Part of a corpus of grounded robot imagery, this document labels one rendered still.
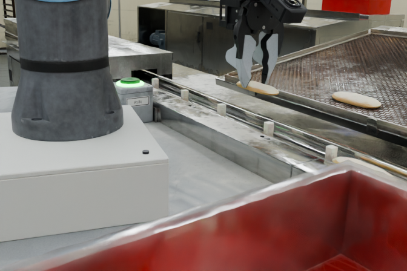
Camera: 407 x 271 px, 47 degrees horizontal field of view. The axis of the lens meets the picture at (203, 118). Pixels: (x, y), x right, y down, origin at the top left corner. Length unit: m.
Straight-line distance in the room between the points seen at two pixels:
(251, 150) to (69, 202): 0.29
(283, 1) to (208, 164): 0.28
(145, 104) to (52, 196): 0.44
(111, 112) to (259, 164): 0.23
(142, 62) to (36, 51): 0.61
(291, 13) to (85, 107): 0.33
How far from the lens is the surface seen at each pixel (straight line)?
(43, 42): 0.61
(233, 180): 0.69
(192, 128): 0.84
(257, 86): 0.80
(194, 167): 0.73
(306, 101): 0.87
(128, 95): 0.92
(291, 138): 0.80
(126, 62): 1.18
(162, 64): 1.23
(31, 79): 0.63
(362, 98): 0.86
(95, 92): 0.62
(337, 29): 3.70
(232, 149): 0.75
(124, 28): 8.36
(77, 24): 0.61
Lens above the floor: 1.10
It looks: 16 degrees down
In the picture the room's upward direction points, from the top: 1 degrees clockwise
